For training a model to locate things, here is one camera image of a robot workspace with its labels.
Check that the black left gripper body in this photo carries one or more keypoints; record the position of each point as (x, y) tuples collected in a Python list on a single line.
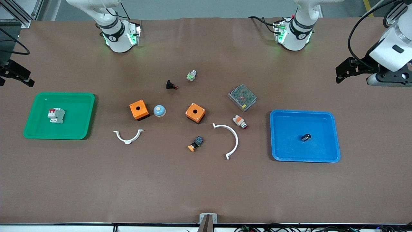
[(363, 63)]

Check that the grey red circuit breaker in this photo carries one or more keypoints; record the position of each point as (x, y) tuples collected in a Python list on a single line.
[(57, 115)]

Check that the black cylindrical capacitor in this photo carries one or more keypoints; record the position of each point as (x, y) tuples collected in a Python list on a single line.
[(306, 137)]

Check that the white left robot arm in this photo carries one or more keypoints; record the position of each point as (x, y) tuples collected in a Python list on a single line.
[(296, 35)]

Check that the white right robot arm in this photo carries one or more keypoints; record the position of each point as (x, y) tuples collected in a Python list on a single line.
[(117, 35)]

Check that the green plastic tray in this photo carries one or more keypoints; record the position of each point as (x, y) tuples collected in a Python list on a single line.
[(77, 119)]

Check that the blue plastic tray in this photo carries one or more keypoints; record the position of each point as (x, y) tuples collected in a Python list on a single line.
[(289, 141)]

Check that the metal mesh power supply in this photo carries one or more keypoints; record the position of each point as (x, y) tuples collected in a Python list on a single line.
[(242, 97)]

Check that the red-tipped indicator light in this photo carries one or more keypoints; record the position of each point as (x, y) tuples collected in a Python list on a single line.
[(238, 120)]

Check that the orange button box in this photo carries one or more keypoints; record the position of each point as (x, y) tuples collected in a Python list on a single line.
[(139, 109), (195, 112)]

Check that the small white pipe clamp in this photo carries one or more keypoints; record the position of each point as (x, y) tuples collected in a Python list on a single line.
[(128, 141)]

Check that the large white pipe clamp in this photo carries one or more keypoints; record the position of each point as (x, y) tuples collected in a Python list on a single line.
[(236, 138)]

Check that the blue dome button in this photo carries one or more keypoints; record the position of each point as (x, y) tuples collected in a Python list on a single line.
[(159, 111)]

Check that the yellow pushbutton blue black block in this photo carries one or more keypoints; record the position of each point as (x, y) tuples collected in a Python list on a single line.
[(197, 142)]

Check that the aluminium frame profile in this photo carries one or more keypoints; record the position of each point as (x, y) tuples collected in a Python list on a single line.
[(22, 16)]

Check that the black small switch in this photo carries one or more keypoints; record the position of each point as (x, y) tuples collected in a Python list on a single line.
[(170, 85)]

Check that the green white switch module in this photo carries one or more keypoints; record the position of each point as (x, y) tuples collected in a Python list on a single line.
[(191, 76)]

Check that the grey camera stand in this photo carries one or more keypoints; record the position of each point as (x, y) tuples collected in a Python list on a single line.
[(208, 219)]

